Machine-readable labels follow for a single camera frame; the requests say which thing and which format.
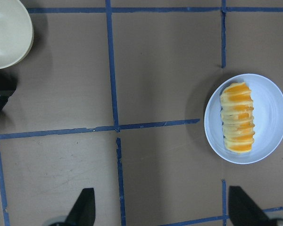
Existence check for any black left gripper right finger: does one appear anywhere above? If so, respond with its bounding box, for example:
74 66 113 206
228 186 270 226

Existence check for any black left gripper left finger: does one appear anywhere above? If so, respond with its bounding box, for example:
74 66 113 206
65 188 95 226

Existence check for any light blue plate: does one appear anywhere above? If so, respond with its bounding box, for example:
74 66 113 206
204 73 283 164

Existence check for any yellow orange striped bread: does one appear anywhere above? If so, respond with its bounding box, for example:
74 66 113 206
220 82 255 153

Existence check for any black plate rack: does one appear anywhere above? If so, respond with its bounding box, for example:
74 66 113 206
0 71 18 111

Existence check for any cream bowl at top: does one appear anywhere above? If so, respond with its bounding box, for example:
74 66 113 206
0 0 34 69

